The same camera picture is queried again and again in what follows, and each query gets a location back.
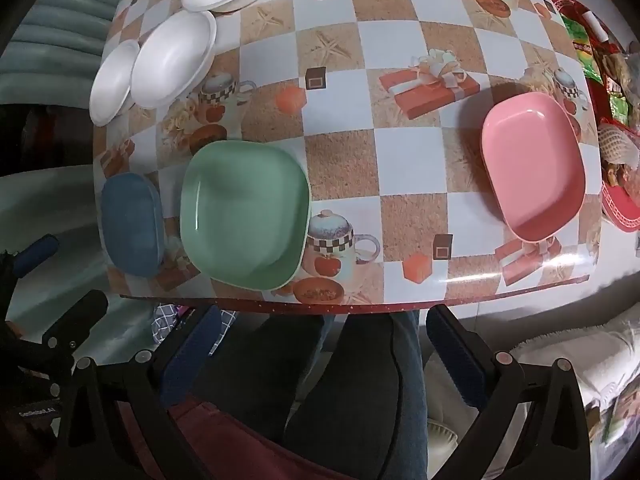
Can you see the red plastic basket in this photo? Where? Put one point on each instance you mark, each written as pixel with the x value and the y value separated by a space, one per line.
pixel 617 212

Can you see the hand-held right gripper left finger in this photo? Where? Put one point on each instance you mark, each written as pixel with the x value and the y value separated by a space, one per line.
pixel 197 355

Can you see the person's leg in jeans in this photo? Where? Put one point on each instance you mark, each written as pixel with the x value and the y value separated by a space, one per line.
pixel 412 385

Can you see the small white foam bowl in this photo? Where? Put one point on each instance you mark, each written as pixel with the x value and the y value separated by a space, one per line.
pixel 112 85

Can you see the green square plate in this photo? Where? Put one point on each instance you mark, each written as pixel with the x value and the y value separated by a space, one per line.
pixel 240 210

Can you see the grid patterned cloth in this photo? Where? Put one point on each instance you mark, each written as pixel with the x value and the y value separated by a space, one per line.
pixel 162 322

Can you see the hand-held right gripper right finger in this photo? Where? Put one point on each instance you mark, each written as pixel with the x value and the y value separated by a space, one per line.
pixel 457 360

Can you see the checkered printed tablecloth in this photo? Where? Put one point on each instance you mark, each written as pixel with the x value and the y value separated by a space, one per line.
pixel 410 160

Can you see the maroon cloth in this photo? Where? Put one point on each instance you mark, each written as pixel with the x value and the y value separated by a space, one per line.
pixel 210 442

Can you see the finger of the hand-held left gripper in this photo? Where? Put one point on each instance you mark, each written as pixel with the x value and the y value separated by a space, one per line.
pixel 37 256
pixel 82 312

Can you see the white foam net fruit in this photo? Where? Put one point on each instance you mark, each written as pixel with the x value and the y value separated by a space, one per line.
pixel 619 142

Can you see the teal padded sofa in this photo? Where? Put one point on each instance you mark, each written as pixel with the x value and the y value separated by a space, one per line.
pixel 50 35

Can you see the blue square plate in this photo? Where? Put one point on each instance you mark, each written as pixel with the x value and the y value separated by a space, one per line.
pixel 131 225

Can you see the person's legs in jeans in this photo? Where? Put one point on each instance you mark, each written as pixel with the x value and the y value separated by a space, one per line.
pixel 310 385

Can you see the green snack packet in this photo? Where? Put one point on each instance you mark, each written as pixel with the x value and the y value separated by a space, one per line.
pixel 582 50

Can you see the pink square plate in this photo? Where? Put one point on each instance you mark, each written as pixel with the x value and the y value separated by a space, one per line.
pixel 530 160

